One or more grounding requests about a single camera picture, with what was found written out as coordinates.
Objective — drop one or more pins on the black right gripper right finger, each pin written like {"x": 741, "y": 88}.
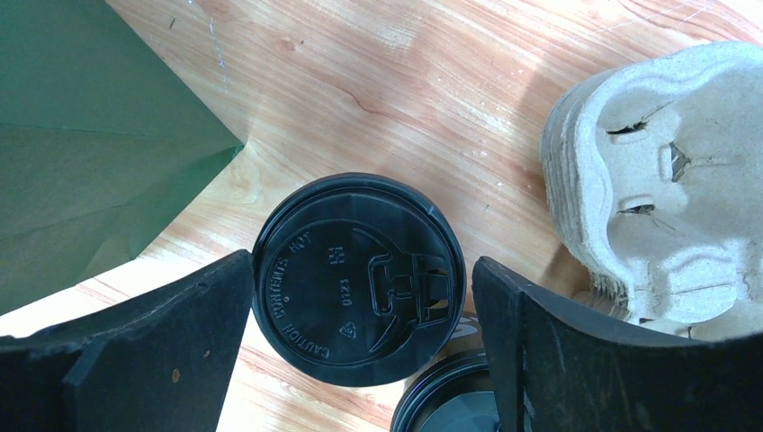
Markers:
{"x": 557, "y": 365}

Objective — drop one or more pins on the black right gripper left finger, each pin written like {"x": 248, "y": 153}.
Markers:
{"x": 161, "y": 361}

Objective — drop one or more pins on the black cup lid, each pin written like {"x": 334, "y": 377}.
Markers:
{"x": 454, "y": 394}
{"x": 359, "y": 280}

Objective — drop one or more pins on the green paper bag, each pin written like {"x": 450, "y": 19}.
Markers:
{"x": 102, "y": 146}

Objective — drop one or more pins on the cardboard cup carrier tray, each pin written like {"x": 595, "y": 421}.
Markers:
{"x": 653, "y": 176}

